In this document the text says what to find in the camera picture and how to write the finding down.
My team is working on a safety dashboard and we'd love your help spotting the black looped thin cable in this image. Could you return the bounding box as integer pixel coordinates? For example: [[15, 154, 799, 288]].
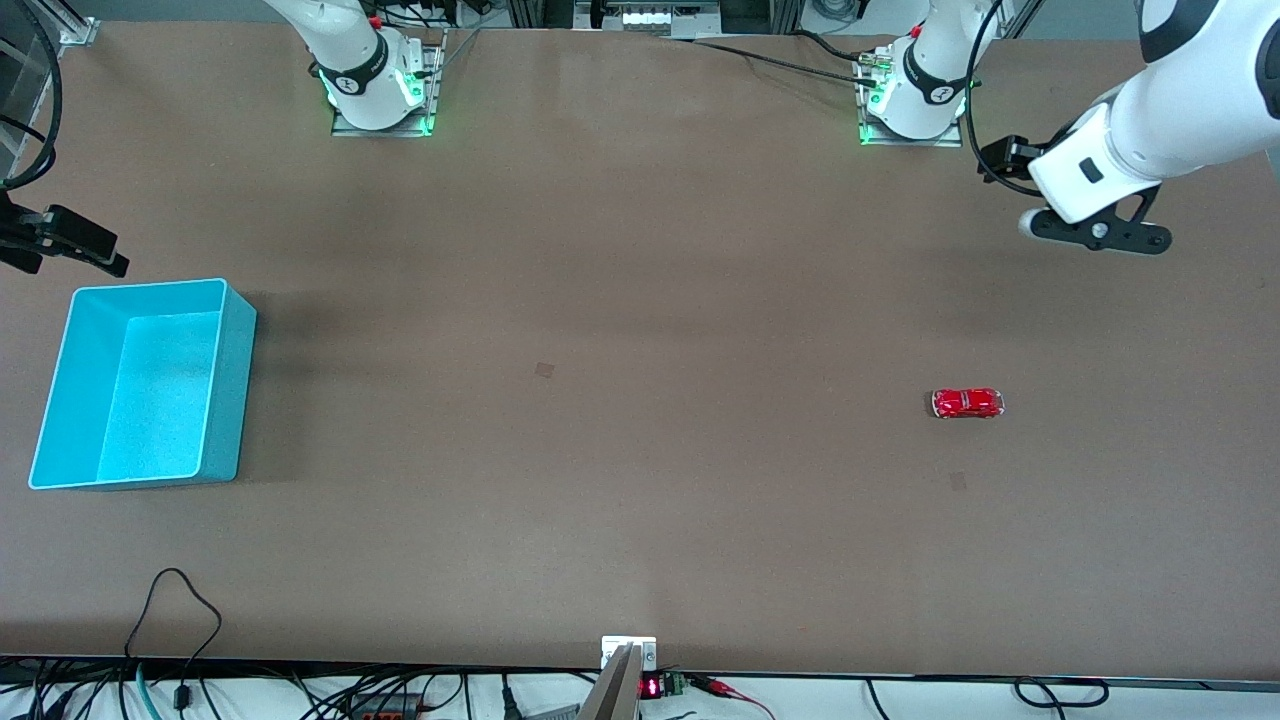
[[123, 567, 224, 713]]

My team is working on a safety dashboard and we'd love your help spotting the grey metal bar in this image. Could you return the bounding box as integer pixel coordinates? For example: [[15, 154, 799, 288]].
[[577, 644, 642, 720]]

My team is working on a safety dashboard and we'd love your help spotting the light blue plastic box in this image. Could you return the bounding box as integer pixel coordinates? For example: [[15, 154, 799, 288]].
[[28, 278, 258, 492]]

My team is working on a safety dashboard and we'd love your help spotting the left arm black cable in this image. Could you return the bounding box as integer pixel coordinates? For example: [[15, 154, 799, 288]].
[[962, 0, 1041, 198]]

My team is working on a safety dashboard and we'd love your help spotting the red clip lead wire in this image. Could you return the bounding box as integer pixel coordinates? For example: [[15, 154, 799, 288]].
[[688, 674, 778, 720]]

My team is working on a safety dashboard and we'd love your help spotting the flat black cable loop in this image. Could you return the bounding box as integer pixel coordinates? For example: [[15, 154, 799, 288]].
[[1013, 677, 1111, 710]]

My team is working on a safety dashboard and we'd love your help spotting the red beetle toy car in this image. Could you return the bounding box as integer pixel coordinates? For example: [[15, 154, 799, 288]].
[[931, 387, 1006, 420]]

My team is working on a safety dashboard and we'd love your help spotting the aluminium frame with lights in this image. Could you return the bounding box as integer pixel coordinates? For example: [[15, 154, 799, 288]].
[[505, 0, 806, 37]]

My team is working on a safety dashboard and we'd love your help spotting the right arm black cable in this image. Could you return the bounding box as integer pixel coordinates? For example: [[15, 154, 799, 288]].
[[0, 0, 64, 193]]

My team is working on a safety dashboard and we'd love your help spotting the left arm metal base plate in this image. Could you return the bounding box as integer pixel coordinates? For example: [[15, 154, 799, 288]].
[[853, 42, 968, 150]]

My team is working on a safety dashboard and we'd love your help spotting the black and orange power strip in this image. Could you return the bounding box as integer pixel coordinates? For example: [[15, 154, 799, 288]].
[[345, 690, 426, 720]]

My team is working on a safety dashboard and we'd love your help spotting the white metal bracket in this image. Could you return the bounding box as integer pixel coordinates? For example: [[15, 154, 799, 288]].
[[601, 635, 659, 672]]

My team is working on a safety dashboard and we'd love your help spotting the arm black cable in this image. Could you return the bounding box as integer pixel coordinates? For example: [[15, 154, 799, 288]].
[[0, 0, 64, 193], [962, 0, 1041, 198]]

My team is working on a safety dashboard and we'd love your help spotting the aluminium profile corner piece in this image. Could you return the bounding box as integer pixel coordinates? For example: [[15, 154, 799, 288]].
[[30, 0, 102, 47]]

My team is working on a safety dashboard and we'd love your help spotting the long black table cable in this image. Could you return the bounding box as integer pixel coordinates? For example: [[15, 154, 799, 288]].
[[688, 38, 886, 89]]

